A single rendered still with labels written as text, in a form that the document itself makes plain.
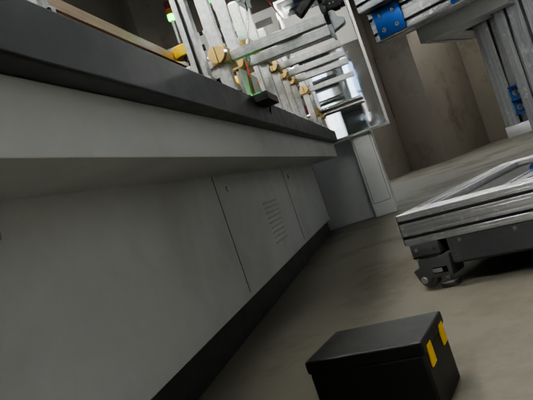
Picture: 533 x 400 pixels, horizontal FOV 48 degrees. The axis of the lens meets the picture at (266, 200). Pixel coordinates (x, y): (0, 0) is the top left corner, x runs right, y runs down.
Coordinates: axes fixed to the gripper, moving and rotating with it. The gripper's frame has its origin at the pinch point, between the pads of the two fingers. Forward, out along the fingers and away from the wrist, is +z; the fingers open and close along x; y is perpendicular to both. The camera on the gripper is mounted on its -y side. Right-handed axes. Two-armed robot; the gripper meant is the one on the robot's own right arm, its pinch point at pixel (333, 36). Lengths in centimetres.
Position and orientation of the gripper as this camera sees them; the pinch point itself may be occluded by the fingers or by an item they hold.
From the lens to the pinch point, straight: 205.4
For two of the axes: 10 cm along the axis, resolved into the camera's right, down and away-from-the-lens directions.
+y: 9.2, -3.4, -2.1
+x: 2.0, -0.7, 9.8
